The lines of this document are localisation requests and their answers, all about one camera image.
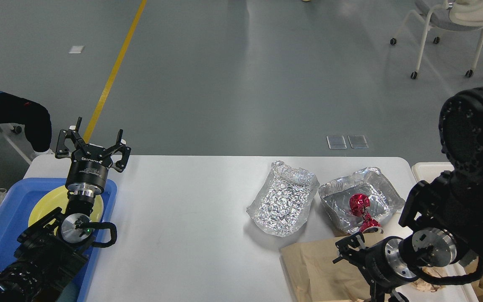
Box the red crushed can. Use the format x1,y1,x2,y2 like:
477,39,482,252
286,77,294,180
349,193,383,234

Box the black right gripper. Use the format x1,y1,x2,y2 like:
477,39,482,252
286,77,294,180
333,232,418,302

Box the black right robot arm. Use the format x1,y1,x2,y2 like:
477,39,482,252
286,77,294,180
333,87,483,302

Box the yellow plastic plate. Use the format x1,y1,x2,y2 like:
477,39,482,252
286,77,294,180
28,186,104,227

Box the foil tray right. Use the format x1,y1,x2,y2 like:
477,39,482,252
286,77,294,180
318,167,405,234

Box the person in black clothes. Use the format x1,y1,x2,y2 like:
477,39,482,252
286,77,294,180
0,55,52,210

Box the brown paper bag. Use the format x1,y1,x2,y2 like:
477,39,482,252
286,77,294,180
280,237,370,302

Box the white office chair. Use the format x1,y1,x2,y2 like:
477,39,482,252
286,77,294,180
390,0,483,80

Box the blue plastic tray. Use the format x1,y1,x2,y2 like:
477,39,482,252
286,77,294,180
0,178,117,302

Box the crumpled foil tray left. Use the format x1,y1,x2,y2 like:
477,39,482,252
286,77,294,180
247,161,320,237

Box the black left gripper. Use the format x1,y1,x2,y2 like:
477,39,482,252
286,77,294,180
55,117,132,198

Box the beige waste bin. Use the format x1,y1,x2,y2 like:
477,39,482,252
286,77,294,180
411,162,483,302

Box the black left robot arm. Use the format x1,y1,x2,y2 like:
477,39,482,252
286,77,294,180
0,118,131,302

